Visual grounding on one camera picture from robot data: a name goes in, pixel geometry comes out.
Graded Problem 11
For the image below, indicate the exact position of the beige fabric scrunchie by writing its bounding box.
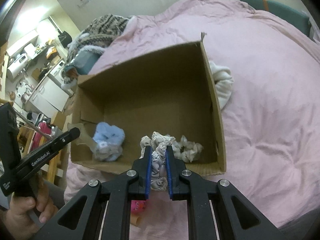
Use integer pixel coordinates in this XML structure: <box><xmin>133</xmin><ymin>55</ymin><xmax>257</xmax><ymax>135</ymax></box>
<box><xmin>171</xmin><ymin>135</ymin><xmax>203</xmax><ymax>163</ymax></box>

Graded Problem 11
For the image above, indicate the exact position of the grey lace scrunchie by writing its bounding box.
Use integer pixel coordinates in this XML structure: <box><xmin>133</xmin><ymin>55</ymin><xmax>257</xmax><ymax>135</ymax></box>
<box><xmin>151</xmin><ymin>131</ymin><xmax>176</xmax><ymax>191</ymax></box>

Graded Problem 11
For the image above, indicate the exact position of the light blue fluffy sock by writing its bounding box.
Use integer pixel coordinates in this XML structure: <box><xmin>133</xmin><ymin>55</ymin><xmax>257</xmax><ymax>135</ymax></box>
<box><xmin>93</xmin><ymin>122</ymin><xmax>125</xmax><ymax>161</ymax></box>

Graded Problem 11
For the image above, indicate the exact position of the white ankle sock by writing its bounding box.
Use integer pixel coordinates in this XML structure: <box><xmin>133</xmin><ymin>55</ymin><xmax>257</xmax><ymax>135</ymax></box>
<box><xmin>140</xmin><ymin>135</ymin><xmax>151</xmax><ymax>159</ymax></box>

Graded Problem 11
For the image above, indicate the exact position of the left hand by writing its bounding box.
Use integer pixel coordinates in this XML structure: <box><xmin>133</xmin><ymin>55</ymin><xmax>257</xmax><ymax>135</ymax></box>
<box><xmin>1</xmin><ymin>177</ymin><xmax>58</xmax><ymax>239</ymax></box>

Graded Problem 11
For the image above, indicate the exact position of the yellow wooden chair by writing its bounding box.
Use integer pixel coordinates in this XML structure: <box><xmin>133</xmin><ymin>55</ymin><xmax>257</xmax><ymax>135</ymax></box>
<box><xmin>17</xmin><ymin>126</ymin><xmax>64</xmax><ymax>185</ymax></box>

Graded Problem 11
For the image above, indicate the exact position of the pink plush toy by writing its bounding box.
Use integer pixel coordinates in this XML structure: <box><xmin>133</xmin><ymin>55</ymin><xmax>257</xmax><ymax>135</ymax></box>
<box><xmin>131</xmin><ymin>200</ymin><xmax>146</xmax><ymax>215</ymax></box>

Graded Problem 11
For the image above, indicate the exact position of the red suitcase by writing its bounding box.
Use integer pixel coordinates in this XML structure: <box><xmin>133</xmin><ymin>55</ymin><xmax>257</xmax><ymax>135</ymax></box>
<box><xmin>31</xmin><ymin>121</ymin><xmax>52</xmax><ymax>151</ymax></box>

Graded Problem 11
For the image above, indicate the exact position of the brown cardboard tube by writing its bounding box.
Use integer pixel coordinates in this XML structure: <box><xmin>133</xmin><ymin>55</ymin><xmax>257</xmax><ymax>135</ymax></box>
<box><xmin>130</xmin><ymin>213</ymin><xmax>141</xmax><ymax>226</ymax></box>

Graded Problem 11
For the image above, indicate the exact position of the brown cardboard box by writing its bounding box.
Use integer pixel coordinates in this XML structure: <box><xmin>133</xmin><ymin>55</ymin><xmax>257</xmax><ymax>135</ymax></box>
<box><xmin>71</xmin><ymin>41</ymin><xmax>226</xmax><ymax>176</ymax></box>

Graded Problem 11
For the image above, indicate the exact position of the white kitchen cabinet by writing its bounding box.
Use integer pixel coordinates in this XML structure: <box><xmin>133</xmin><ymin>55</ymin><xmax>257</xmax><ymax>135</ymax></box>
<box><xmin>24</xmin><ymin>77</ymin><xmax>69</xmax><ymax>118</ymax></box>

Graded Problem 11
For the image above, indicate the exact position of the white fluffy cloth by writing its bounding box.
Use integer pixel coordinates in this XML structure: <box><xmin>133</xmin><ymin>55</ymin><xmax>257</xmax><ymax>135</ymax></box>
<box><xmin>209</xmin><ymin>61</ymin><xmax>234</xmax><ymax>109</ymax></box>

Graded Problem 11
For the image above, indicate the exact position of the pink bed duvet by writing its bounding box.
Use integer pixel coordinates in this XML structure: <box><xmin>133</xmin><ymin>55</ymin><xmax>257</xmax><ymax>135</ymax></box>
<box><xmin>63</xmin><ymin>0</ymin><xmax>320</xmax><ymax>240</ymax></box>

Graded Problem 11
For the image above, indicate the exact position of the white washing machine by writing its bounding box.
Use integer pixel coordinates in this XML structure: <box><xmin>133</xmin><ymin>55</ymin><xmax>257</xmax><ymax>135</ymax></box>
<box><xmin>48</xmin><ymin>60</ymin><xmax>65</xmax><ymax>87</ymax></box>

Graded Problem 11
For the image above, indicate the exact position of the grey fur-trimmed jacket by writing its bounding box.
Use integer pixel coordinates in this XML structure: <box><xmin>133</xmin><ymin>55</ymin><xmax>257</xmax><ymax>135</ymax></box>
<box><xmin>65</xmin><ymin>45</ymin><xmax>105</xmax><ymax>75</ymax></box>

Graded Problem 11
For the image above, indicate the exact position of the patterned knit sweater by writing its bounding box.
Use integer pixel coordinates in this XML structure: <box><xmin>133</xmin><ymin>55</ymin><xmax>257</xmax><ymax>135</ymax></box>
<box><xmin>61</xmin><ymin>13</ymin><xmax>133</xmax><ymax>90</ymax></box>

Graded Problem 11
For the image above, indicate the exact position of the teal headboard cushion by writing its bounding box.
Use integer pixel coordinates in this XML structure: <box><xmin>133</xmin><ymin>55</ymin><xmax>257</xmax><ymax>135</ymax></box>
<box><xmin>240</xmin><ymin>0</ymin><xmax>311</xmax><ymax>36</ymax></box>

